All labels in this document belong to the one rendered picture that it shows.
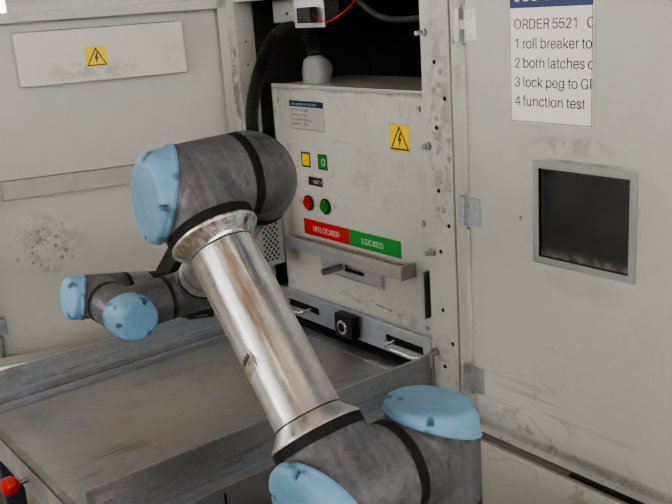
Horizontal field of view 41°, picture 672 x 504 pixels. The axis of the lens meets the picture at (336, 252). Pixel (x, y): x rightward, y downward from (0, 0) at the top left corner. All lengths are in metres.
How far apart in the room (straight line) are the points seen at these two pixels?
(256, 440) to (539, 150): 0.64
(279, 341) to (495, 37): 0.61
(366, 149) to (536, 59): 0.51
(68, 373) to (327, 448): 0.99
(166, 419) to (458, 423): 0.75
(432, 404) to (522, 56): 0.55
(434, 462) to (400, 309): 0.76
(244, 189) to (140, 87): 0.93
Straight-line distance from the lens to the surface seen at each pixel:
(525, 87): 1.37
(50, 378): 1.89
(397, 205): 1.71
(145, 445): 1.60
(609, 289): 1.34
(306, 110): 1.89
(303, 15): 1.82
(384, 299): 1.81
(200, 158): 1.11
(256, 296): 1.05
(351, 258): 1.79
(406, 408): 1.07
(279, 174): 1.16
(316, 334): 1.99
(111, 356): 1.93
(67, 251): 2.05
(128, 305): 1.43
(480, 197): 1.46
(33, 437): 1.71
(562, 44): 1.32
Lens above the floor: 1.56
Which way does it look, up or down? 16 degrees down
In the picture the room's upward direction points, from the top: 4 degrees counter-clockwise
